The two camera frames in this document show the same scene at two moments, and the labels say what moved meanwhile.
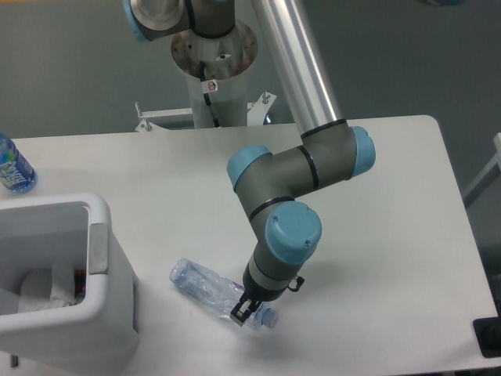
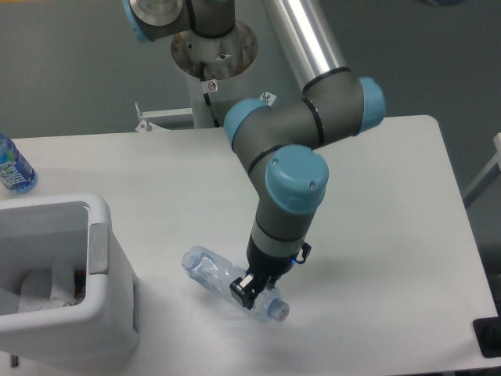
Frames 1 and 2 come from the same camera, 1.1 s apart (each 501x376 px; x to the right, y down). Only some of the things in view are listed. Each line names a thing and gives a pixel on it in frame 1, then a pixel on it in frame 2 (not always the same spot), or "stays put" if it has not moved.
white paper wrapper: [45, 289] stays put
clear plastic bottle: [206, 287] -> [217, 274]
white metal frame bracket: [145, 125] stays put
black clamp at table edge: [488, 331] stays put
